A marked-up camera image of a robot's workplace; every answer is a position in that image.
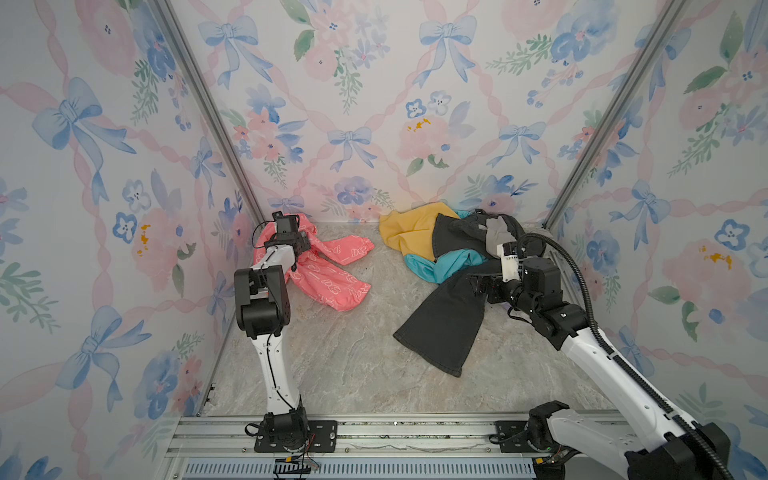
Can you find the pink patterned cloth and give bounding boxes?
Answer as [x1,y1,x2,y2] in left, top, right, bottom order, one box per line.
[242,214,374,312]

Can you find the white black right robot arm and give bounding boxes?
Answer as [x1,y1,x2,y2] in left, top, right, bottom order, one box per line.
[470,256,733,479]

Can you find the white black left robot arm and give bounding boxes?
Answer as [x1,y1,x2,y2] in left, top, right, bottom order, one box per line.
[234,211,310,416]

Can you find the yellow cloth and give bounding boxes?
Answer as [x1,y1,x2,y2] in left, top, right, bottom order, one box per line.
[379,202,459,261]

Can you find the teal cloth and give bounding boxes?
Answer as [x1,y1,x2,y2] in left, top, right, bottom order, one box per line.
[404,210,490,284]

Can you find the light grey cloth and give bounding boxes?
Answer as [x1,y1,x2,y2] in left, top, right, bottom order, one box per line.
[485,216,516,258]

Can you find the dark grey jeans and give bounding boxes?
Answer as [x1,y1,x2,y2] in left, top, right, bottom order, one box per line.
[393,211,525,377]

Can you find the aluminium corner post left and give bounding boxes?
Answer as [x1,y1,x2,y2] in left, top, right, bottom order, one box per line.
[148,0,264,222]

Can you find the aluminium corner post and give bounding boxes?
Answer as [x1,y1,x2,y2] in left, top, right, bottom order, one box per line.
[542,0,689,229]
[148,0,264,222]

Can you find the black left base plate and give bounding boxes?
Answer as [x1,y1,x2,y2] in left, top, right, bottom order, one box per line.
[244,412,338,454]

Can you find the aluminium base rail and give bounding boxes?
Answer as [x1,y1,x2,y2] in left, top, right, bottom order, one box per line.
[158,410,631,480]

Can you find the black corrugated cable conduit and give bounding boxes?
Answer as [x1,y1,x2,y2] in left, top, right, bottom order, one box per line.
[517,232,736,480]

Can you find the aluminium corner post right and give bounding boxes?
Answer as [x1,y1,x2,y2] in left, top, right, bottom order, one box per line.
[542,0,689,229]

